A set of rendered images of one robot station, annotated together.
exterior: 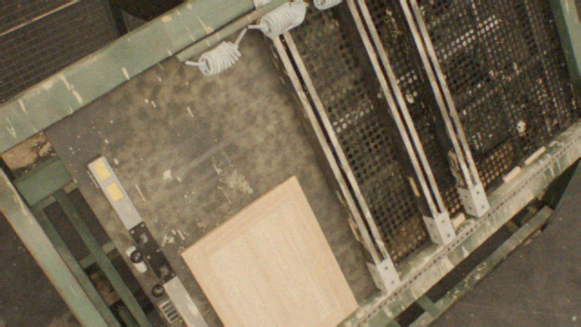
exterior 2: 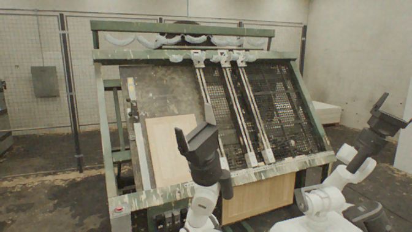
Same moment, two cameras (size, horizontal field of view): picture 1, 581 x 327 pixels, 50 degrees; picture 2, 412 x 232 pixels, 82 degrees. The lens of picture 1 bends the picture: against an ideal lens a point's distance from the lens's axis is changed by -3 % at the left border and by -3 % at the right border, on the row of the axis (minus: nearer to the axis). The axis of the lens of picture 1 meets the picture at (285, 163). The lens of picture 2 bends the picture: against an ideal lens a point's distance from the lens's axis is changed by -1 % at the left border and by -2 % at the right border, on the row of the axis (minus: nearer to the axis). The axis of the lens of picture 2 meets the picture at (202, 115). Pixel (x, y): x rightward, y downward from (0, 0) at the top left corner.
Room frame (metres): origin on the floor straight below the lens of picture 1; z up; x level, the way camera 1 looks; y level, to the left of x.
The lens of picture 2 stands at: (-0.88, -0.49, 1.85)
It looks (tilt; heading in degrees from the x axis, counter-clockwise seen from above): 14 degrees down; 10
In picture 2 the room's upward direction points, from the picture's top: straight up
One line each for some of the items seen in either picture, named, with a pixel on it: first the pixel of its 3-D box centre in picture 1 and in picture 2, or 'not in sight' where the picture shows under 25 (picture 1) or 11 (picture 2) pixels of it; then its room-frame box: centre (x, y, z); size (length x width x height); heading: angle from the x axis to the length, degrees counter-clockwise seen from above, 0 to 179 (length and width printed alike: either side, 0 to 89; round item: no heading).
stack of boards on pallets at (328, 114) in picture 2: not in sight; (290, 116); (5.81, -1.66, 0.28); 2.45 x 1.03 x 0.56; 119
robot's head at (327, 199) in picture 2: not in sight; (320, 204); (-0.21, -0.71, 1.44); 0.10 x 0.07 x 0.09; 119
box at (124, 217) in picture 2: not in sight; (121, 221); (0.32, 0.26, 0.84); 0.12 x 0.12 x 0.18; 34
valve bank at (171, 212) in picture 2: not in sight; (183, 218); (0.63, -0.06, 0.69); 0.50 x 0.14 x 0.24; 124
